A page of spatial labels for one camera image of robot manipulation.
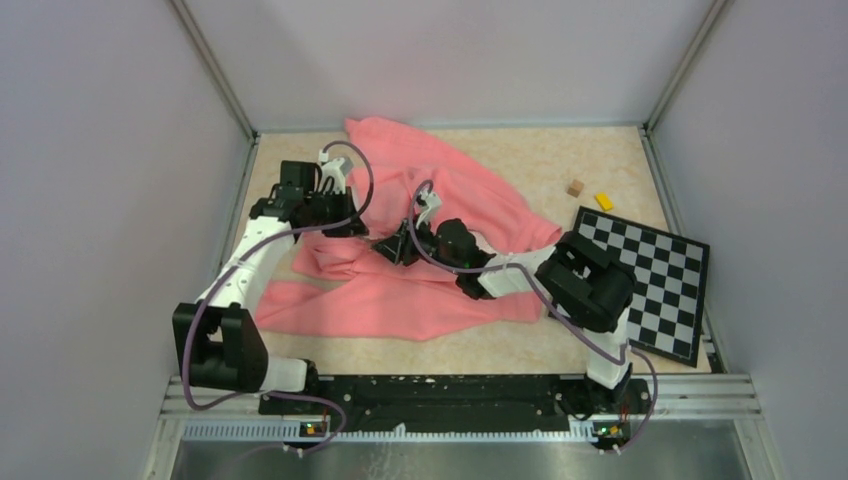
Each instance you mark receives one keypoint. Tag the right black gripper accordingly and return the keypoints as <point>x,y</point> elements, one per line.
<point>399,247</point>

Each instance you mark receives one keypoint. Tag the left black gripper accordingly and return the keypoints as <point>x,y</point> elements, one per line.
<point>348,229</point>

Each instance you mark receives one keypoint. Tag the pink zip-up jacket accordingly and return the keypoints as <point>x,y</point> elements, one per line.
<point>375,298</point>

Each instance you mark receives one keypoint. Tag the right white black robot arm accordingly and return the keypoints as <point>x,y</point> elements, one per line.
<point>582,285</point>

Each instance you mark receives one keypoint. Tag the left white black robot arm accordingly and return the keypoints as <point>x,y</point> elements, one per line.
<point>218,342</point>

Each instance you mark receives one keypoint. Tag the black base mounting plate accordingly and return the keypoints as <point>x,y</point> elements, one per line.
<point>461,403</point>

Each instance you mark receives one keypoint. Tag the small wooden cube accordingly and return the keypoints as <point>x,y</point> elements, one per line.
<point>575,188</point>

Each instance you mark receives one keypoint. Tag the small yellow block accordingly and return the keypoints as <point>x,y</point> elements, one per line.
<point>604,202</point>

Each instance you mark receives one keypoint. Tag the black white checkerboard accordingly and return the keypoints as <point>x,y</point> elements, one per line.
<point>671,277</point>

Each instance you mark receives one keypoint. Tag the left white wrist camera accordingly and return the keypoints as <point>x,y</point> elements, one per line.
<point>334,172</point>

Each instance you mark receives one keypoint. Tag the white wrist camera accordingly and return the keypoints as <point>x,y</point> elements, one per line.
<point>334,172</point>
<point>426,205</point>

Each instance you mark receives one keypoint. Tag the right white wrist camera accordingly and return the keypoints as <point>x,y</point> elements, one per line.
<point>426,205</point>

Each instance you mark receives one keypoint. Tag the aluminium front rail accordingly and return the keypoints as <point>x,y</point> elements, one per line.
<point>700,398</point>

